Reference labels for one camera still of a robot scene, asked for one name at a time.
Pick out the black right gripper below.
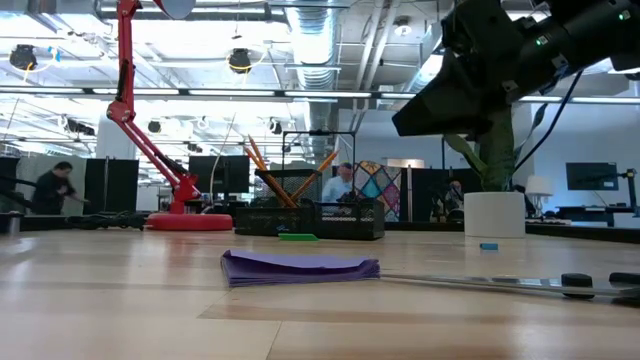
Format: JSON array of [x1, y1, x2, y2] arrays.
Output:
[[391, 0, 569, 139]]

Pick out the orange pencil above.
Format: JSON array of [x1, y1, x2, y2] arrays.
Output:
[[242, 145, 294, 209], [247, 133, 297, 209], [291, 148, 341, 203]]

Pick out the black mesh desk organizer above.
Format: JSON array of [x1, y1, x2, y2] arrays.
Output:
[[234, 168, 387, 242]]

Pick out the green eraser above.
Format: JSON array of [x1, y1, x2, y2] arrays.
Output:
[[277, 232, 320, 243]]

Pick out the purple sticky note pad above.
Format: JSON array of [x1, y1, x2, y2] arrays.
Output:
[[219, 248, 382, 289]]

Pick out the person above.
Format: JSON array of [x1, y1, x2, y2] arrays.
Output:
[[321, 161, 357, 204], [443, 178, 465, 223], [31, 160, 87, 217]]

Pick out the colourful patchwork quilt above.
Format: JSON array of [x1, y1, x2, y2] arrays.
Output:
[[351, 160, 403, 223]]

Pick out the green plant in white pot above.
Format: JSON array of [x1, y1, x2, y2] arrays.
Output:
[[443, 99, 551, 239]]

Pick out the white table lamp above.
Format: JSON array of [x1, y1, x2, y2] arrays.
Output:
[[524, 175, 554, 217]]

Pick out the black ceiling spotlight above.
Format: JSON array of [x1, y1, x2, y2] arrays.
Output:
[[227, 47, 253, 75], [8, 43, 39, 72]]

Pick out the black computer monitor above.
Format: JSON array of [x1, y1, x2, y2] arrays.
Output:
[[188, 154, 251, 195]]

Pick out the red desk lamp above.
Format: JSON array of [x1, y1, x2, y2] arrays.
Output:
[[106, 0, 235, 233]]

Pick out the black partition panel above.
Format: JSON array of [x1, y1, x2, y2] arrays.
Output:
[[83, 158, 140, 214]]

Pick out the grey partition curtain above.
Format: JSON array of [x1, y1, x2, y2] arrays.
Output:
[[14, 154, 87, 217]]

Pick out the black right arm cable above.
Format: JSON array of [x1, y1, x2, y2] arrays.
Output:
[[513, 68, 585, 174]]

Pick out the black wall television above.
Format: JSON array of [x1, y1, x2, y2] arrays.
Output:
[[565, 161, 620, 192]]

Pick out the red-handled scissors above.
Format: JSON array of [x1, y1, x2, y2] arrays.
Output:
[[378, 271, 640, 308]]

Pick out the black lamp power cord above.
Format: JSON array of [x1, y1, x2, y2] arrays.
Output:
[[66, 209, 147, 232]]

